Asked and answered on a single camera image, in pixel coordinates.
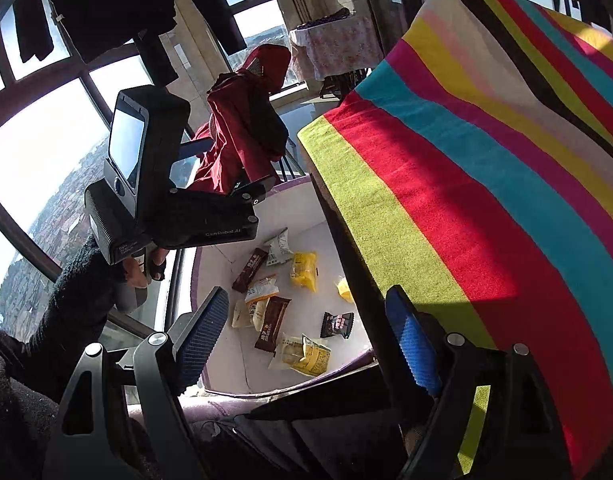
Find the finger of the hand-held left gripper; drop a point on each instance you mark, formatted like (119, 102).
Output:
(246, 192)
(195, 148)

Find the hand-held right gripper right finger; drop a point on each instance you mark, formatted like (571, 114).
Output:
(416, 355)

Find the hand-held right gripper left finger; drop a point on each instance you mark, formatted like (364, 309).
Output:
(201, 340)

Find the cream snack packet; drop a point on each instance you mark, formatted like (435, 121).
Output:
(260, 316)

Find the brown snack bar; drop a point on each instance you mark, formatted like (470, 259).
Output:
(249, 270)
(273, 322)

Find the white orange snack packet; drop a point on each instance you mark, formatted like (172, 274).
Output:
(260, 287)

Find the black snack packet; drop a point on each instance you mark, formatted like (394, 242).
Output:
(337, 325)

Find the pale yellow snack packet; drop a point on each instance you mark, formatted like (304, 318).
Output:
(285, 352)

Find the yellow white snack packet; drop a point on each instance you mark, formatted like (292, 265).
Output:
(314, 356)

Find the white box with purple rim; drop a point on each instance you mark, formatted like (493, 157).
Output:
(311, 310)

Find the person's left forearm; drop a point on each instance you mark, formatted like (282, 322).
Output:
(71, 305)

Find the person's left hand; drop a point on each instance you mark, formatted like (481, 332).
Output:
(136, 271)

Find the red jacket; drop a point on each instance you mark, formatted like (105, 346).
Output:
(236, 125)

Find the metal chair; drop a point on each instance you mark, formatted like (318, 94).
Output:
(292, 160)

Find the black iron table stand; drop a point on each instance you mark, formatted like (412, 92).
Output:
(336, 85)

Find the dark hanging garment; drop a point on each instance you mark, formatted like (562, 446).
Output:
(32, 30)
(111, 0)

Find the floral cloth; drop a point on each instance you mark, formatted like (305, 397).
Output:
(336, 45)

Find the dark cloth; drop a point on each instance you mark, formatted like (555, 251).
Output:
(331, 16)

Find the striped colourful blanket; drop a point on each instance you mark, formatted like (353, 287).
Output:
(486, 160)

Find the person's dark clothing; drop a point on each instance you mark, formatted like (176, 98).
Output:
(6, 435)

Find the dark balcony window frame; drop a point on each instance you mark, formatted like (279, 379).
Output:
(94, 90)

